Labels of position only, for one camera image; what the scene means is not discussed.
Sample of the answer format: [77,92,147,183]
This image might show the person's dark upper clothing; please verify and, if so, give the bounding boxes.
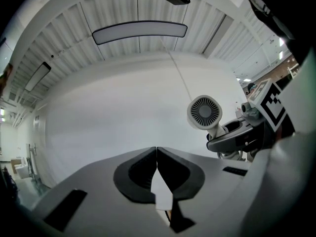
[246,0,316,66]

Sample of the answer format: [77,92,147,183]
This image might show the long ceiling light panel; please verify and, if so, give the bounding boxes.
[24,61,52,92]
[92,20,188,45]

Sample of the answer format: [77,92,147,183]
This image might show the white hair dryer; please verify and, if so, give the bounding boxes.
[187,95,230,140]

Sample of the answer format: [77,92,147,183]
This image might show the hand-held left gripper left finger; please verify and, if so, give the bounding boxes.
[113,146,158,204]

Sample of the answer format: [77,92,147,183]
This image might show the person's right forearm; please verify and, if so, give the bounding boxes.
[243,45,316,237]

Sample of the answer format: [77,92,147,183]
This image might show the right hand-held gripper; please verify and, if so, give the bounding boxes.
[206,78,296,162]

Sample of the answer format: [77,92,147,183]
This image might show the white door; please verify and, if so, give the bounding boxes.
[31,115,41,176]

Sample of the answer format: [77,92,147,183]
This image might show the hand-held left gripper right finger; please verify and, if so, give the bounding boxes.
[157,146,206,233]

